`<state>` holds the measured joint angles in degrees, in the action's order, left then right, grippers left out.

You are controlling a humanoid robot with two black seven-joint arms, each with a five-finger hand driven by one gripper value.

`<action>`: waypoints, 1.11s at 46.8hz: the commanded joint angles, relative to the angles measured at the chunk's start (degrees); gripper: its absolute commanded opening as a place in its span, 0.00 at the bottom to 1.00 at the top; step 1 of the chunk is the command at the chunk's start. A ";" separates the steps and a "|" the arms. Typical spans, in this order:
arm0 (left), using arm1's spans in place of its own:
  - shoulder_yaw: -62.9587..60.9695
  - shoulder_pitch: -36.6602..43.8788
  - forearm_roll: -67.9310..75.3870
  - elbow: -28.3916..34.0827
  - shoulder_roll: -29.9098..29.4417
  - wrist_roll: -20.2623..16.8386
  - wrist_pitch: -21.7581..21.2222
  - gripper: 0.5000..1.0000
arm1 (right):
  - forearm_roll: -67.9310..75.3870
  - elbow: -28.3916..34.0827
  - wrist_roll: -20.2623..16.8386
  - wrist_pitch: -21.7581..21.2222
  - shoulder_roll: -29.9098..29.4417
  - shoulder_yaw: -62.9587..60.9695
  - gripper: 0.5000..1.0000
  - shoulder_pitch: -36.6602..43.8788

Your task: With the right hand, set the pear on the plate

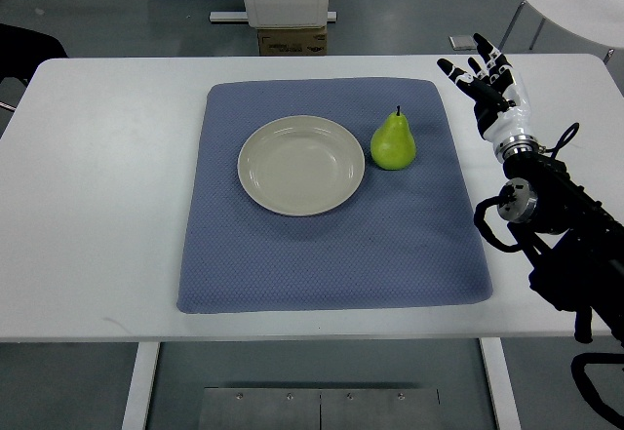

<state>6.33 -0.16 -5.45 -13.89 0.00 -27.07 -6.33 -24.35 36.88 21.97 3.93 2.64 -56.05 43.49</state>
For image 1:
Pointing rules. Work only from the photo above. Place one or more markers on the white table frame leg right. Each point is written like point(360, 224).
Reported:
point(499, 384)

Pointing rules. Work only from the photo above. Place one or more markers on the green pear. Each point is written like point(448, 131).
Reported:
point(392, 146)

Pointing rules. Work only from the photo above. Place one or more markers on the beige round plate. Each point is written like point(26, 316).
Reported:
point(301, 165)

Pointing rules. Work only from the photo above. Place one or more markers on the white table frame leg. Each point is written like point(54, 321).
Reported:
point(141, 386)
point(499, 384)

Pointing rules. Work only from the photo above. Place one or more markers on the brown cardboard box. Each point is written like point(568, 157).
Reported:
point(293, 42)

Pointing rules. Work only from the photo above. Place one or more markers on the blue textured mat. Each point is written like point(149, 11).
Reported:
point(404, 239)

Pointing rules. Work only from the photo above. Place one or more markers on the grey floor socket plate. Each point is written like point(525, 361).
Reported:
point(462, 42)

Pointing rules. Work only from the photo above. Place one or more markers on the white chair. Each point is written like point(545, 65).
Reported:
point(597, 21)

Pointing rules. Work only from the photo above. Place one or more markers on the black chair at left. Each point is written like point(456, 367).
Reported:
point(23, 50)

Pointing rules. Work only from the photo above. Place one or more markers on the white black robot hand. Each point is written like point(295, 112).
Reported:
point(501, 105)

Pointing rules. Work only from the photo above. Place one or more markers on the white table frame leg left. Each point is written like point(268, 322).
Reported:
point(141, 386)

